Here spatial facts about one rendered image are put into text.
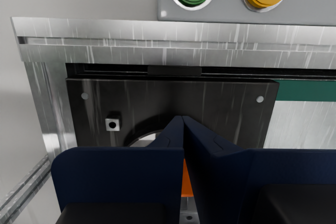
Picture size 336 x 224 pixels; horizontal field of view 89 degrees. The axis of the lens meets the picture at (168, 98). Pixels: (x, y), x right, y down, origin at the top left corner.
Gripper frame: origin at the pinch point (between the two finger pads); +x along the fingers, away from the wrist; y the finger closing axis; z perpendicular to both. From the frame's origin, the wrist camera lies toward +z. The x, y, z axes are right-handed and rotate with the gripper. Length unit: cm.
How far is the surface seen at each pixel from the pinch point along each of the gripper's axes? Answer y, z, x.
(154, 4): 2.8, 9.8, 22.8
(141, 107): 3.7, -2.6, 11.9
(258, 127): -10.6, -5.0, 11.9
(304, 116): -21.2, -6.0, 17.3
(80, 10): 14.0, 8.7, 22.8
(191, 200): -1.5, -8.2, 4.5
